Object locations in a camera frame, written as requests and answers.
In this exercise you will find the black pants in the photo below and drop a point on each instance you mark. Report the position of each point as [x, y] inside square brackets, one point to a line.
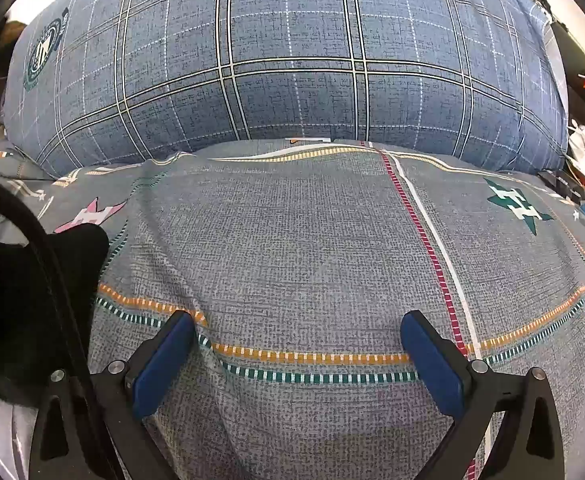
[17, 310]

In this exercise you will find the grey printed bed sheet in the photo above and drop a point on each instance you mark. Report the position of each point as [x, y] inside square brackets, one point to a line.
[297, 240]

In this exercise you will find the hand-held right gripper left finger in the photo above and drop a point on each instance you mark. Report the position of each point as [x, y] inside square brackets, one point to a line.
[165, 360]

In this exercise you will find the black box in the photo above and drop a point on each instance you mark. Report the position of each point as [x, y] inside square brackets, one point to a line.
[562, 185]

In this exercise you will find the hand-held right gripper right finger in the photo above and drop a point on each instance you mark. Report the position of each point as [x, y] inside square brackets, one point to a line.
[432, 360]

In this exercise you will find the blue plaid pillow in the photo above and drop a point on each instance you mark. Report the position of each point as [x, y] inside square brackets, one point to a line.
[292, 60]

